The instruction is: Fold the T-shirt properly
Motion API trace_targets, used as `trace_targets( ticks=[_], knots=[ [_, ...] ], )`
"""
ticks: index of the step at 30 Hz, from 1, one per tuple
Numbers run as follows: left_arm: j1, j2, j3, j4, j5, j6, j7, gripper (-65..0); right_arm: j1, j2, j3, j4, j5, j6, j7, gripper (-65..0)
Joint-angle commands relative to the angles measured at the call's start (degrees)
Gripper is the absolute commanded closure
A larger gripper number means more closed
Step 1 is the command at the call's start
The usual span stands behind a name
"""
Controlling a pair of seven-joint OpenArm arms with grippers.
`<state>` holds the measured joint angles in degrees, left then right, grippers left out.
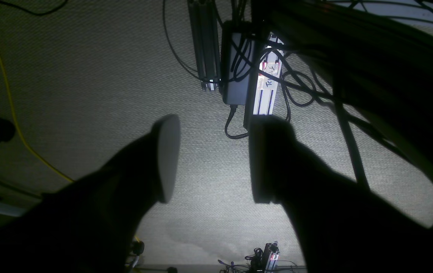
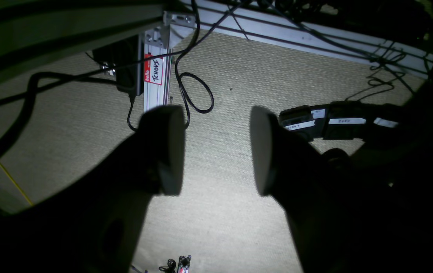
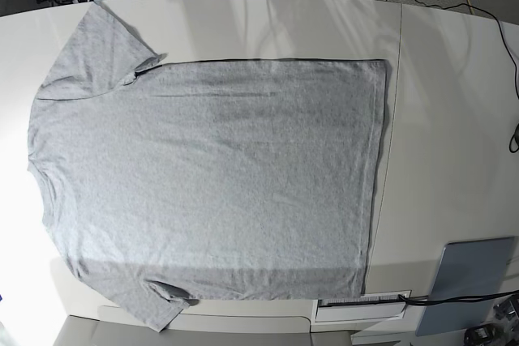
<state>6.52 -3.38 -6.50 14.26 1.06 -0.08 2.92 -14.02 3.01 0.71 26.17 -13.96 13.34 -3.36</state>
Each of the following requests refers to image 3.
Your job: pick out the black device bottom right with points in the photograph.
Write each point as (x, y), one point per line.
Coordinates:
(481, 335)

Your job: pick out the grey T-shirt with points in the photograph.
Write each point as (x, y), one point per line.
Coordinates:
(163, 185)

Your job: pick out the grey-blue flat panel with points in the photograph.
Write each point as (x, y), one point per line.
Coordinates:
(467, 268)

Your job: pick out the white table cable grommet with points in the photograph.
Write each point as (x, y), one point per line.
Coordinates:
(373, 307)

